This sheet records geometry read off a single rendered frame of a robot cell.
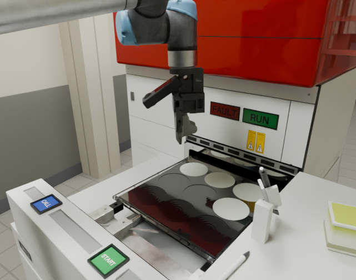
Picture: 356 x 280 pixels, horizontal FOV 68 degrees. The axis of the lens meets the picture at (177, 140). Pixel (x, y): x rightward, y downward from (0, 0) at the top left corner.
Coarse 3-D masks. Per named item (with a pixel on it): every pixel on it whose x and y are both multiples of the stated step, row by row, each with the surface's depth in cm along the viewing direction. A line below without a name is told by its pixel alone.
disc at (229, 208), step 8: (224, 200) 77; (232, 200) 77; (216, 208) 74; (224, 208) 74; (232, 208) 74; (240, 208) 74; (248, 208) 74; (224, 216) 71; (232, 216) 71; (240, 216) 71
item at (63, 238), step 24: (24, 192) 71; (48, 192) 70; (24, 216) 64; (48, 216) 61; (72, 216) 61; (24, 240) 72; (48, 240) 55; (72, 240) 54; (96, 240) 54; (48, 264) 62; (72, 264) 49; (144, 264) 49
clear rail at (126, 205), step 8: (120, 200) 77; (128, 208) 74; (136, 208) 73; (144, 216) 70; (152, 224) 68; (160, 224) 67; (168, 232) 65; (176, 240) 63; (184, 240) 62; (192, 248) 60; (200, 256) 59; (208, 256) 58
